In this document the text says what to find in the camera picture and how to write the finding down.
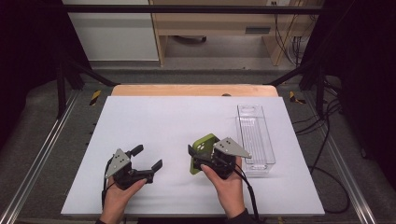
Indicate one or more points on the green phone case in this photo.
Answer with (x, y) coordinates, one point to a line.
(205, 143)

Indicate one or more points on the white power outlet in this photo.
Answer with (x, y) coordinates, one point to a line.
(280, 2)

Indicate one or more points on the black horizontal frame bar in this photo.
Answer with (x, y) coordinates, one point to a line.
(186, 9)

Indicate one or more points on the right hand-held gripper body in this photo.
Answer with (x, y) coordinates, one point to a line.
(222, 163)

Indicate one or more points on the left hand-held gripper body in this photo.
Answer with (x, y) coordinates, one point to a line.
(124, 174)

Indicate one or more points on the aluminium floor rail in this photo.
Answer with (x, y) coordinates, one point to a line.
(37, 158)
(345, 168)

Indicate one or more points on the wooden desk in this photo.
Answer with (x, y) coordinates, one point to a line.
(211, 22)

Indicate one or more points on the white cabinet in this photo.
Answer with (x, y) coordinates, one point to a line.
(115, 37)

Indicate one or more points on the person's right hand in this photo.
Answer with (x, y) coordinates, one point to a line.
(230, 193)

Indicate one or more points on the black curtain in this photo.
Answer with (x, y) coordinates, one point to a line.
(28, 62)
(358, 62)

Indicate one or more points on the yellow black tape marker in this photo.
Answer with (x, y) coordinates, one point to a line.
(294, 98)
(95, 97)

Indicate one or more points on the clear plastic container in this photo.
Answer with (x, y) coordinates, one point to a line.
(253, 130)

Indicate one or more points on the person's left hand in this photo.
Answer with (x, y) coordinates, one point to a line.
(115, 202)

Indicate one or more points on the black metal frame strut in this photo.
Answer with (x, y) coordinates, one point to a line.
(320, 90)
(61, 90)

